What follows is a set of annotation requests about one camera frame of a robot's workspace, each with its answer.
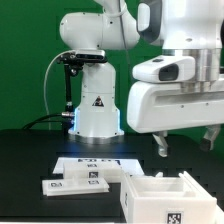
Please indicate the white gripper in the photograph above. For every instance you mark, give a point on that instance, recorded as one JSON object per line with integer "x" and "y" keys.
{"x": 163, "y": 98}

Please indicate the white cabinet box body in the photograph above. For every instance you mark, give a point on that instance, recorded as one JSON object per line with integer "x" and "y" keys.
{"x": 166, "y": 200}

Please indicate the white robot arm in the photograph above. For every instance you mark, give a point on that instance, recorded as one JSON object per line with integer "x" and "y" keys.
{"x": 181, "y": 27}

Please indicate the white cabinet block part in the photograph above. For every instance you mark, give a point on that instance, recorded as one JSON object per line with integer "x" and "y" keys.
{"x": 109, "y": 170}

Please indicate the white flat cabinet panel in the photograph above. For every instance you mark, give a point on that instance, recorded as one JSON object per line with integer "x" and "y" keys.
{"x": 61, "y": 187}

